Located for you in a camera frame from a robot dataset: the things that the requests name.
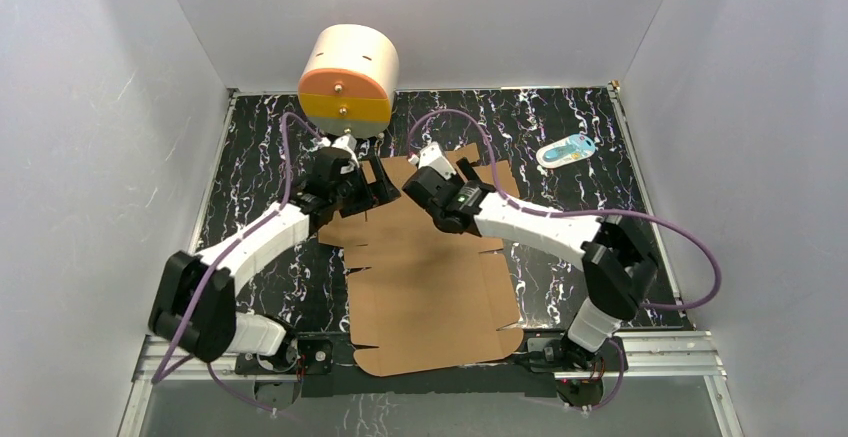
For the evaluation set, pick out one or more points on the aluminium front rail frame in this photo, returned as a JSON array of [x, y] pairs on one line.
[[644, 383]]

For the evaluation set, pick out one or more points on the brown cardboard box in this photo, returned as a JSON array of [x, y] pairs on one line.
[[421, 299]]

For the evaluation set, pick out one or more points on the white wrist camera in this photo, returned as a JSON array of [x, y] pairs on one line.
[[432, 156], [347, 143]]

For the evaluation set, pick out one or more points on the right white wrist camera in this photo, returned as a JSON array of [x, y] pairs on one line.
[[432, 156]]

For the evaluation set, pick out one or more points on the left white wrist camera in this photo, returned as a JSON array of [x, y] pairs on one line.
[[347, 143]]

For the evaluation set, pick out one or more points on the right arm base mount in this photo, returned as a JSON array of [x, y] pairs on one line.
[[601, 372]]

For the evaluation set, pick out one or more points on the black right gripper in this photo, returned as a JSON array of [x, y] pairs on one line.
[[468, 172]]

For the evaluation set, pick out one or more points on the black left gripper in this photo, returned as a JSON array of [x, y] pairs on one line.
[[361, 182]]

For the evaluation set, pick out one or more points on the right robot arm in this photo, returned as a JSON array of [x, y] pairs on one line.
[[618, 262]]

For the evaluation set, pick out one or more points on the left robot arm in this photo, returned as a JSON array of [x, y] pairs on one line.
[[195, 305]]

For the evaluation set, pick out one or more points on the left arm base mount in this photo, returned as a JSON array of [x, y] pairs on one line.
[[279, 380]]

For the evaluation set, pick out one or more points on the blue white packaged item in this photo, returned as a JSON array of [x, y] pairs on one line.
[[568, 150]]

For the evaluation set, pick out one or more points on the round pastel drawer cabinet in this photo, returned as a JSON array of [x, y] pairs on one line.
[[349, 82]]

